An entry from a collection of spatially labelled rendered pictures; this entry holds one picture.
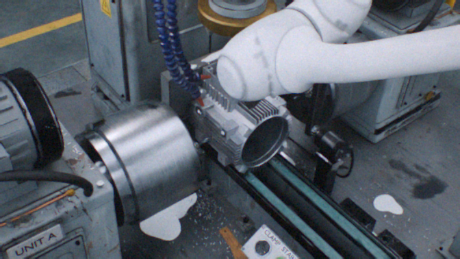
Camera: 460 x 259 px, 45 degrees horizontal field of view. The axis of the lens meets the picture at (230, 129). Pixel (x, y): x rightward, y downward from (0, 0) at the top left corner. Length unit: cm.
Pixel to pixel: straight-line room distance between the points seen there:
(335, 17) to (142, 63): 67
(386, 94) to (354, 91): 16
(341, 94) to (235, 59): 70
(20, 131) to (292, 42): 48
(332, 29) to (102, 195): 52
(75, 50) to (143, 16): 221
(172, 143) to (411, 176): 79
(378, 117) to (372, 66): 94
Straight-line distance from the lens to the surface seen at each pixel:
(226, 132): 133
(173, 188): 123
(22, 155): 102
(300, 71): 82
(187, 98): 143
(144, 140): 119
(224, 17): 124
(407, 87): 172
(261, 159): 146
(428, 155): 181
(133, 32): 139
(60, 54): 355
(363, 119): 176
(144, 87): 150
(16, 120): 101
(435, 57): 78
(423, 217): 162
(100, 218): 114
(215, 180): 154
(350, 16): 92
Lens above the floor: 196
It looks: 42 degrees down
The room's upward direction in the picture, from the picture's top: 4 degrees clockwise
